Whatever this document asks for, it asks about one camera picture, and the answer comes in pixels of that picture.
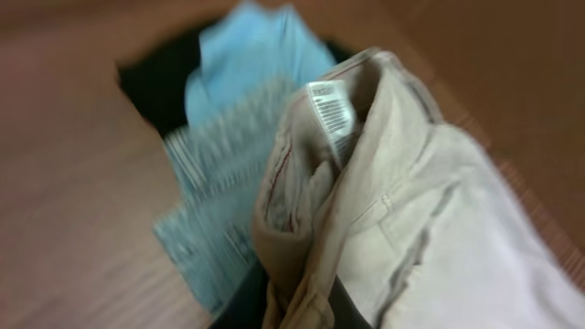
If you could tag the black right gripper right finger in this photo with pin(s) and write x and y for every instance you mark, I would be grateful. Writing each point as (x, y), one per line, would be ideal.
(347, 316)

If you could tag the light blue denim jeans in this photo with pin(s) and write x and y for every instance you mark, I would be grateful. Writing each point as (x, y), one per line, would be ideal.
(218, 167)

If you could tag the black garment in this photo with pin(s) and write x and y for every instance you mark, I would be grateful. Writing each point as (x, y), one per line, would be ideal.
(156, 84)

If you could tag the light blue shirt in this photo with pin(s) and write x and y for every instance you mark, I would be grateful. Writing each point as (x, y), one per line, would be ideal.
(251, 45)

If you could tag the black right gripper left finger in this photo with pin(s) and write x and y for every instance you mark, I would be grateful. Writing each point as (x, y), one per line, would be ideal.
(247, 307)

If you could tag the beige khaki shorts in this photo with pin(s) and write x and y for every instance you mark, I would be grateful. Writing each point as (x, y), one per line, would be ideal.
(366, 184)

